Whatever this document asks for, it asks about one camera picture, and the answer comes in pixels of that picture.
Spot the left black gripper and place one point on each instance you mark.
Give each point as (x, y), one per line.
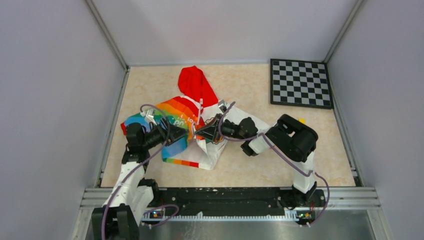
(177, 132)

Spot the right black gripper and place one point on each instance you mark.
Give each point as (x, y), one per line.
(210, 131)

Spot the rainbow white red hooded jacket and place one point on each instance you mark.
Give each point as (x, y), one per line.
(192, 109)

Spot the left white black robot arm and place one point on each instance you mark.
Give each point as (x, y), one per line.
(129, 188)

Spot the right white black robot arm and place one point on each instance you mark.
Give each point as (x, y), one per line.
(294, 141)

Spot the black white checkerboard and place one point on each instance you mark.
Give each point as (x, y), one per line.
(300, 83)

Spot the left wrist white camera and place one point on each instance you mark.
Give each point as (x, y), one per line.
(149, 116)

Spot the wrist white camera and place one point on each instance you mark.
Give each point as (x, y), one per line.
(149, 116)
(222, 105)

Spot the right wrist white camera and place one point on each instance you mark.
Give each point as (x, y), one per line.
(222, 105)

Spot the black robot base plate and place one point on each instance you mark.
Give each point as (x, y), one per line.
(232, 201)

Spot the aluminium frame rail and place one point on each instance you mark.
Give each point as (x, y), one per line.
(337, 198)

